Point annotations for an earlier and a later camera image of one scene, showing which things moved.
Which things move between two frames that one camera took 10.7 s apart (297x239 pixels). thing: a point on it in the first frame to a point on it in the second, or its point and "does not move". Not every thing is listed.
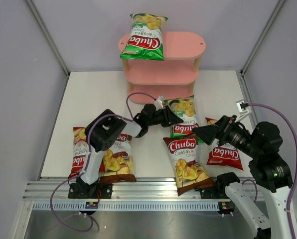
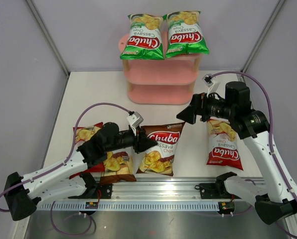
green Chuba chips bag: (184, 108) to (185, 34)
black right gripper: (209, 133) to (199, 105)
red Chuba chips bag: (227, 156) does not move
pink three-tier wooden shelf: (172, 77) does not move
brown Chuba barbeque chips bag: (190, 174) to (159, 159)
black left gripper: (169, 117) to (141, 142)
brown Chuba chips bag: (118, 165) does not move
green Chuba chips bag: (146, 40) does not move
